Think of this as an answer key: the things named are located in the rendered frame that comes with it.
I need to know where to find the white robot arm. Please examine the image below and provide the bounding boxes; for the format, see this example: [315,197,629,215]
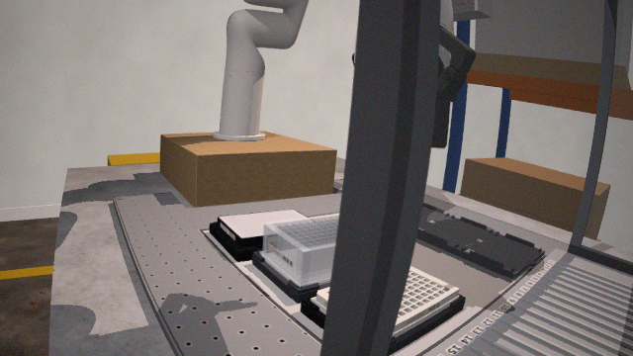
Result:
[213,0,310,141]

